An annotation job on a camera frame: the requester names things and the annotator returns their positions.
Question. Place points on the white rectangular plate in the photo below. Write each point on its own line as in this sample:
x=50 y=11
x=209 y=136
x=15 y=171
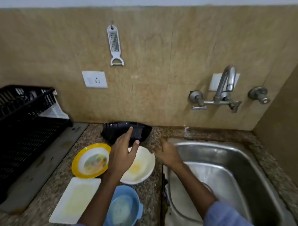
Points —
x=74 y=200

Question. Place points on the person's left hand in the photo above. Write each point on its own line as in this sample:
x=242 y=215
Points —
x=121 y=158

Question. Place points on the black ribbed plastic tray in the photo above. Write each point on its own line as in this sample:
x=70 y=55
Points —
x=114 y=132

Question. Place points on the person's left forearm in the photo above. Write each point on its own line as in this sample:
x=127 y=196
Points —
x=100 y=200

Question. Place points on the dark scouring pad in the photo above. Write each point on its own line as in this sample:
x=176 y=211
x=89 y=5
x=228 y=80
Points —
x=137 y=133

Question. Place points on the white switch plate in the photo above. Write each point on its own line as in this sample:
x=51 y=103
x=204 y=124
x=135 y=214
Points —
x=214 y=81

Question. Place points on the steel sink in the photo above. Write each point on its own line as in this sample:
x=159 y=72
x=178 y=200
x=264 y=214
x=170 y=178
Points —
x=232 y=163

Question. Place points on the white plastic bag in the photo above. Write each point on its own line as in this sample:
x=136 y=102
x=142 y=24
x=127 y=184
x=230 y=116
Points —
x=54 y=111

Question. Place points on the person's right hand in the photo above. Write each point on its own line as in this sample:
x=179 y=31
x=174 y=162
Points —
x=168 y=154

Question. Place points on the white wall socket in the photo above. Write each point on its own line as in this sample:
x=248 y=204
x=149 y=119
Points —
x=94 y=79

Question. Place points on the black plastic dish rack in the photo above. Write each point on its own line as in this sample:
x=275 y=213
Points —
x=23 y=139

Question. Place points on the white bowl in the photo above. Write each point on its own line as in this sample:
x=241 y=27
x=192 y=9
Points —
x=142 y=167

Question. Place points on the person's right forearm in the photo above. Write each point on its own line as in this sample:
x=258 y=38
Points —
x=193 y=186

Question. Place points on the metal wall valve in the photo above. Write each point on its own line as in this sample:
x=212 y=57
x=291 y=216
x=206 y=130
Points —
x=258 y=94

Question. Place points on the yellow rimmed picture bowl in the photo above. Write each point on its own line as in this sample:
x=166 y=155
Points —
x=93 y=163

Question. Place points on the white grater peeler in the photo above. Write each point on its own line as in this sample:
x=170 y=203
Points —
x=114 y=42

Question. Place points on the grey flat tray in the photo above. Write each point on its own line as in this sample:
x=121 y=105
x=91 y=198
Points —
x=46 y=163

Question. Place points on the metal wall faucet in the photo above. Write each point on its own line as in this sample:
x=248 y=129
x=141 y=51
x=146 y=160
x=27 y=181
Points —
x=229 y=76

